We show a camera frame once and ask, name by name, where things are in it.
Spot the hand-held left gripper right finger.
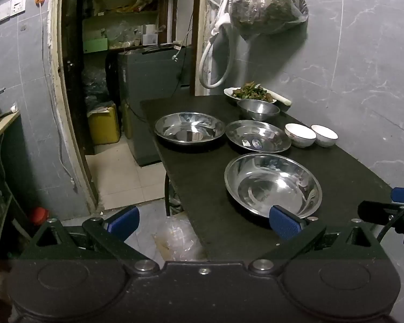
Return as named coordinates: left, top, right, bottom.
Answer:
left=247, top=205, right=390, bottom=275

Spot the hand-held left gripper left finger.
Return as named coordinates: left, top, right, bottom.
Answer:
left=20, top=205, right=162, bottom=275

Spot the large steel basin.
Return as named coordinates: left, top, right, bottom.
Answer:
left=224, top=153, right=323, bottom=219

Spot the white bowl red rim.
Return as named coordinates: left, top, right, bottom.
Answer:
left=284, top=123, right=317, bottom=149
left=311, top=124, right=339, bottom=148

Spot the shallow steel plate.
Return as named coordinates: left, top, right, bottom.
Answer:
left=225, top=120, right=292, bottom=153

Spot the medium steel basin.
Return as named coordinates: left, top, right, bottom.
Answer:
left=154, top=112, right=226, bottom=146

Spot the small steel bowl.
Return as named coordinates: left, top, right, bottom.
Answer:
left=237, top=99, right=281, bottom=121

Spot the clear plastic bag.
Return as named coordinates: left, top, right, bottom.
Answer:
left=153, top=215, right=209, bottom=262

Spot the red cap dark bottle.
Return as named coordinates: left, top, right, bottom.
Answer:
left=30, top=206, right=50, bottom=226

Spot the yellow jerry can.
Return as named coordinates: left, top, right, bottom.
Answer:
left=87, top=103, right=122, bottom=146

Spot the grey cabinet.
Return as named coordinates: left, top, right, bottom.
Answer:
left=117, top=45, right=192, bottom=167

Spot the white scallion stalk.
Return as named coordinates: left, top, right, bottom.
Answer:
left=271, top=92, right=292, bottom=106

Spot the white plate with stir-fry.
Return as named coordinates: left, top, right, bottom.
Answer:
left=224, top=81, right=277, bottom=104

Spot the wooden counter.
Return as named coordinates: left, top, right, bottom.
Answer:
left=0, top=110, right=22, bottom=152

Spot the green box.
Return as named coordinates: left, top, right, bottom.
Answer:
left=82, top=38, right=109, bottom=54

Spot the white box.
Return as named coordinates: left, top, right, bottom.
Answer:
left=143, top=24, right=159, bottom=45

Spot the wooden shelf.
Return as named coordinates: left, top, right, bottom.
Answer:
left=81, top=0, right=176, bottom=52

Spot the plastic bag of dried greens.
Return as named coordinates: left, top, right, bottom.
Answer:
left=229, top=0, right=309, bottom=43

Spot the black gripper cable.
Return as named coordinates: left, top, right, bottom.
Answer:
left=377, top=199, right=404, bottom=241

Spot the white wall cable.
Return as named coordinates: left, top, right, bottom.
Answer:
left=39, top=3, right=78, bottom=194

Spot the white hose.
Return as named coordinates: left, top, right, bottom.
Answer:
left=198, top=0, right=243, bottom=90

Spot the white plug cable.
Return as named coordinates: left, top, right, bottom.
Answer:
left=171, top=29, right=194, bottom=108

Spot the white wall switch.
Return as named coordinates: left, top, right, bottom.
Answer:
left=0, top=0, right=27, bottom=24

